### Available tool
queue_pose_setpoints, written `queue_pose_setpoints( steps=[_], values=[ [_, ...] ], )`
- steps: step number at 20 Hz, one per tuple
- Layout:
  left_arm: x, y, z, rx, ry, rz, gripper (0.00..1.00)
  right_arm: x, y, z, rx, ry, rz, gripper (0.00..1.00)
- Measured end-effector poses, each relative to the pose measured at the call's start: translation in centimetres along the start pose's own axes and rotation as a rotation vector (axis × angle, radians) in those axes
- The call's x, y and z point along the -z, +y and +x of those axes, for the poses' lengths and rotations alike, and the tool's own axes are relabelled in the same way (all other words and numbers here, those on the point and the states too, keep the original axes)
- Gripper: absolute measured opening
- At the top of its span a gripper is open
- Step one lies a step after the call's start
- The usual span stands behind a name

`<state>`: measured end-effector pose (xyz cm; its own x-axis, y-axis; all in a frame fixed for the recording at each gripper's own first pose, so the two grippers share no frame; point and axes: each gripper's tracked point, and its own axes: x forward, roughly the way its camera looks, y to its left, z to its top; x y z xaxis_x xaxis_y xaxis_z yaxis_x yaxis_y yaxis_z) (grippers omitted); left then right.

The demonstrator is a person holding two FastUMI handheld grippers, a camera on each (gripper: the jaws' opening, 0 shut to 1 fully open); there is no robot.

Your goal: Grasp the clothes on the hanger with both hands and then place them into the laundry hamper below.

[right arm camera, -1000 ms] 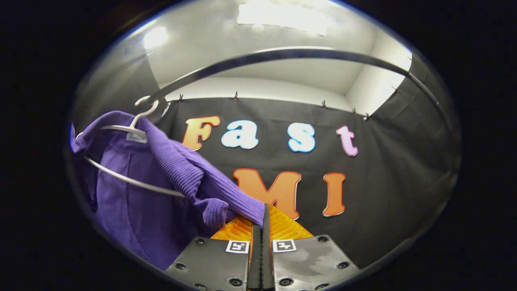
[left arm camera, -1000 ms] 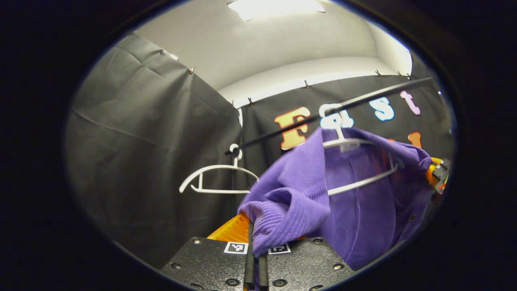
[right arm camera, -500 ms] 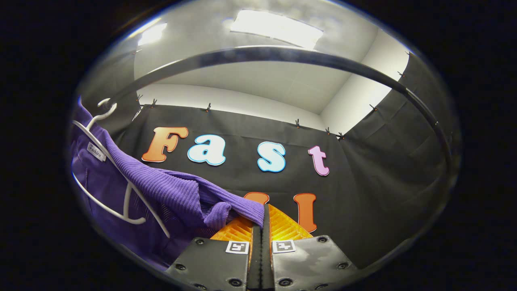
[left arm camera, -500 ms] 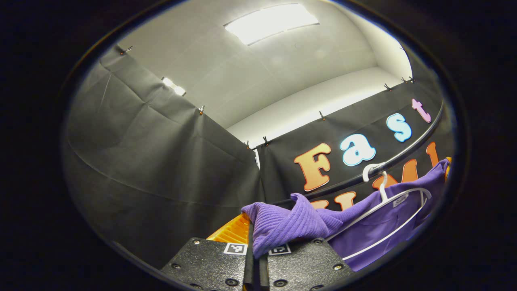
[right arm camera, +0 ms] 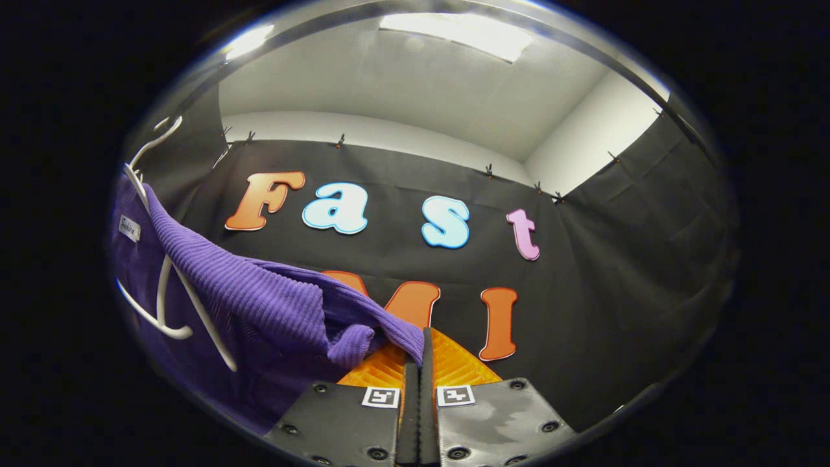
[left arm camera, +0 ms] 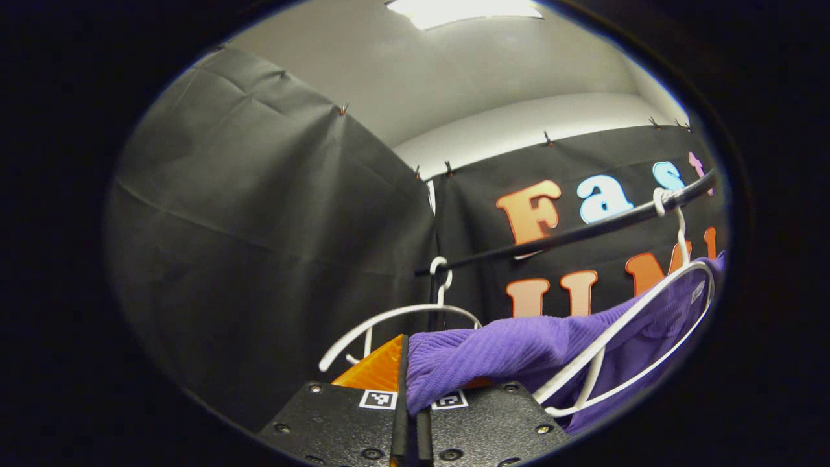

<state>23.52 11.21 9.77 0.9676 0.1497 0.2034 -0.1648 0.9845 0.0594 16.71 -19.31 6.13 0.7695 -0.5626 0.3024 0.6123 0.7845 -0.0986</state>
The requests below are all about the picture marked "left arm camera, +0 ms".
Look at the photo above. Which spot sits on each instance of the lettered black backdrop cloth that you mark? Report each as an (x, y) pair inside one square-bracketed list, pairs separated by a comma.
[(473, 214)]

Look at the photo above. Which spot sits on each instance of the black clothes rack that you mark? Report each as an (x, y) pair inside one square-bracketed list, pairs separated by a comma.
[(583, 235)]

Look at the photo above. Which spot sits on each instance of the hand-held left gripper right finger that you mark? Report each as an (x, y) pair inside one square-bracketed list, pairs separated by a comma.
[(493, 421)]

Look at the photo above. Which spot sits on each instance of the white clothes hanger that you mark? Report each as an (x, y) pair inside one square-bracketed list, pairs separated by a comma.
[(415, 309), (681, 233)]

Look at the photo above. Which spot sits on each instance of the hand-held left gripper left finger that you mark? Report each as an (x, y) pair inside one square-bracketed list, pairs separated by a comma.
[(337, 421)]

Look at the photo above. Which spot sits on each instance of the plain black backdrop cloth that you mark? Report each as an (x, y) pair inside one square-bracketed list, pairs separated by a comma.
[(259, 227)]

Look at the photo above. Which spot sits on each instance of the ceiling light panel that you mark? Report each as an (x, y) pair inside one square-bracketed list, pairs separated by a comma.
[(467, 10)]

